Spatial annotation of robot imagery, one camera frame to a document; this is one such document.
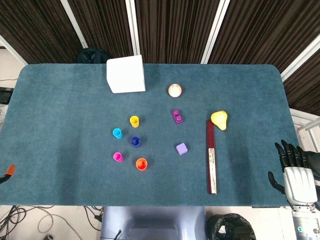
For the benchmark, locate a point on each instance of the white box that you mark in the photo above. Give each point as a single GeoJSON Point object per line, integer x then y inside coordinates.
{"type": "Point", "coordinates": [126, 75]}

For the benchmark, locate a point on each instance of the purple two-stud toy brick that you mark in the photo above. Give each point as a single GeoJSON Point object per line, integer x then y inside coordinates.
{"type": "Point", "coordinates": [177, 117]}

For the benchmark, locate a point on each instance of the pink plastic cup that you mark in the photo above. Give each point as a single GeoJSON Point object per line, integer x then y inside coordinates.
{"type": "Point", "coordinates": [117, 157]}

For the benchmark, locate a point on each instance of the yellow toy pear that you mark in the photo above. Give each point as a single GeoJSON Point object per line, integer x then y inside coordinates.
{"type": "Point", "coordinates": [219, 119]}

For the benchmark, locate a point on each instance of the white partition post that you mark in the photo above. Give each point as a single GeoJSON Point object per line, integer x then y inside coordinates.
{"type": "Point", "coordinates": [12, 51]}
{"type": "Point", "coordinates": [132, 27]}
{"type": "Point", "coordinates": [300, 60]}
{"type": "Point", "coordinates": [74, 23]}
{"type": "Point", "coordinates": [215, 31]}

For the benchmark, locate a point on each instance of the black desk device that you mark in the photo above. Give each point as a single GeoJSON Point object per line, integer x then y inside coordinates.
{"type": "Point", "coordinates": [5, 96]}

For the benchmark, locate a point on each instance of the yellow plastic cup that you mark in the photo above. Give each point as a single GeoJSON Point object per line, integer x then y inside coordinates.
{"type": "Point", "coordinates": [134, 121]}

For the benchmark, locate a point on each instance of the dark blue plastic cup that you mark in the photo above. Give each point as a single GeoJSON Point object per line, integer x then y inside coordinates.
{"type": "Point", "coordinates": [135, 141]}

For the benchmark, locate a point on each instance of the white metal rack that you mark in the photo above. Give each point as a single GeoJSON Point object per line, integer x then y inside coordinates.
{"type": "Point", "coordinates": [308, 124]}

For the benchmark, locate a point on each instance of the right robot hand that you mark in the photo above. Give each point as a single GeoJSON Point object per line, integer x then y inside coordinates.
{"type": "Point", "coordinates": [298, 180]}

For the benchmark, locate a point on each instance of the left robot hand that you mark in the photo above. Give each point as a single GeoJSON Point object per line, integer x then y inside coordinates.
{"type": "Point", "coordinates": [11, 170]}

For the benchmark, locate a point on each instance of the beige egg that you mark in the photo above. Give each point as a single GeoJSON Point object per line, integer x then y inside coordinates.
{"type": "Point", "coordinates": [175, 90]}

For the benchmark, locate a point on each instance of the black chair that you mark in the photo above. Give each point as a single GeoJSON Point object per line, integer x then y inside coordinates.
{"type": "Point", "coordinates": [91, 56]}

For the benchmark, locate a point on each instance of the teal carpet table mat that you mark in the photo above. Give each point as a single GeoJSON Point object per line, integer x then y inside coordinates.
{"type": "Point", "coordinates": [250, 87]}

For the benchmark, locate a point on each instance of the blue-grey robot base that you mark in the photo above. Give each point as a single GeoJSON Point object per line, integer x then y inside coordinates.
{"type": "Point", "coordinates": [152, 222]}

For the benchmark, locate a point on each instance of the lavender cube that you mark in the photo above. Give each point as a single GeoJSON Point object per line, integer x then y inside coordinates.
{"type": "Point", "coordinates": [182, 149]}

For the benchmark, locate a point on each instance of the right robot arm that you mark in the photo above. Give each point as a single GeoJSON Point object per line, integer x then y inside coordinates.
{"type": "Point", "coordinates": [305, 222]}

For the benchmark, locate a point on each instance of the cyan plastic cup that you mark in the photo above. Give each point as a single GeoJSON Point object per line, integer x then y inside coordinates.
{"type": "Point", "coordinates": [117, 133]}

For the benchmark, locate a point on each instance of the orange plastic cup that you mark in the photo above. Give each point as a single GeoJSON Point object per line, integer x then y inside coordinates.
{"type": "Point", "coordinates": [141, 164]}

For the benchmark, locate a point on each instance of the black trash bag bin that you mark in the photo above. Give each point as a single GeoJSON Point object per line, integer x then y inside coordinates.
{"type": "Point", "coordinates": [230, 227]}

